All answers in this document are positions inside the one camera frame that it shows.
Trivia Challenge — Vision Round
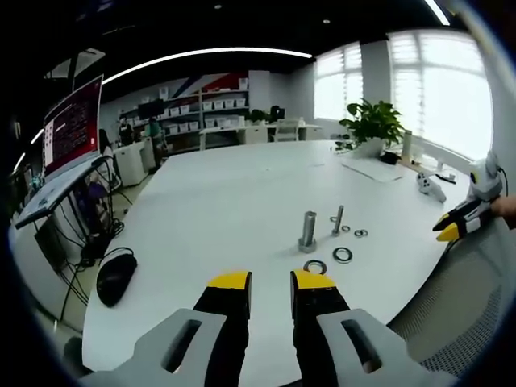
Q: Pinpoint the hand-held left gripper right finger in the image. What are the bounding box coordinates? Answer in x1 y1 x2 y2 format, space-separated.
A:
289 268 459 387

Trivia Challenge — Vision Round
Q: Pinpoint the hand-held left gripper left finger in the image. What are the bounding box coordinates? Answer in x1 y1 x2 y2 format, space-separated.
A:
78 269 253 387

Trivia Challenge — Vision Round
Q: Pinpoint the large metal washer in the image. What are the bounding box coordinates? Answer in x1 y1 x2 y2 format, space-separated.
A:
302 259 329 277
332 246 355 264

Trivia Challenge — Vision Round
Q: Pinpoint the thick threaded stud bolt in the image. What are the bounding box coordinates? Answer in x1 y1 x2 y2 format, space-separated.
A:
298 210 320 255

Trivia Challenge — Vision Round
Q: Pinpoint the thin threaded stud bolt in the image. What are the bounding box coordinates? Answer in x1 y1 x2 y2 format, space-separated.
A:
331 205 346 237

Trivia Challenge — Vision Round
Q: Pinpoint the person's right hand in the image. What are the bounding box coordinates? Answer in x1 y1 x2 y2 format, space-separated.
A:
492 194 516 231

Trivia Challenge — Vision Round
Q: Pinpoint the white game controller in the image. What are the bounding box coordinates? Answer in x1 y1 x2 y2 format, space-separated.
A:
416 170 448 203

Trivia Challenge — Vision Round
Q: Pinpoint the grey mesh office chair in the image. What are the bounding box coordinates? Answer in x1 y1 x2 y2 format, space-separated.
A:
385 219 507 377

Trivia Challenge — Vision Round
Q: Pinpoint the white keyboard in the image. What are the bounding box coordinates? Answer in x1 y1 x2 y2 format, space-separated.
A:
340 156 405 183

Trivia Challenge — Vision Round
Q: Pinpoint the black computer mouse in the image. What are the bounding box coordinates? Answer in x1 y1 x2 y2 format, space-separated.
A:
96 247 139 308

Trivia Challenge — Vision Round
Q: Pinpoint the green potted plant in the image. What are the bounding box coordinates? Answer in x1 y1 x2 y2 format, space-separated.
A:
339 98 406 160

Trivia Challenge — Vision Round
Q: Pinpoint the white cabinet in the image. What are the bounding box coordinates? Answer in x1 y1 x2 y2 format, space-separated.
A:
114 142 149 188

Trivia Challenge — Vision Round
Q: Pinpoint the white office chair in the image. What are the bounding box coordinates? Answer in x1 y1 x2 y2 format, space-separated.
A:
273 118 300 143

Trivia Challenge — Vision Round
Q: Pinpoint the white background desk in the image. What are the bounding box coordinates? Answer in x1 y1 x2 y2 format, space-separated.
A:
198 122 323 151

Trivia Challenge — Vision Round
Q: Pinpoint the grey monitor stand tray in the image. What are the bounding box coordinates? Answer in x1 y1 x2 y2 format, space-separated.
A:
13 156 109 230

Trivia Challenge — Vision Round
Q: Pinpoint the shelf with white bins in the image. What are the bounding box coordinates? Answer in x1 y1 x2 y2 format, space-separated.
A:
119 70 251 151

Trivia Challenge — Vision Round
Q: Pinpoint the computer monitor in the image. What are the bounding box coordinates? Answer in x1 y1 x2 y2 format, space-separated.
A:
41 73 105 179

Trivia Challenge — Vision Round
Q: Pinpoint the curved ceiling light strip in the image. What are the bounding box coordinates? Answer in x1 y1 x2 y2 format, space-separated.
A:
100 47 314 86

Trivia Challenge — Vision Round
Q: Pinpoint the bundle of black cables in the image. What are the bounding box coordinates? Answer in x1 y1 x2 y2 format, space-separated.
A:
48 160 134 319

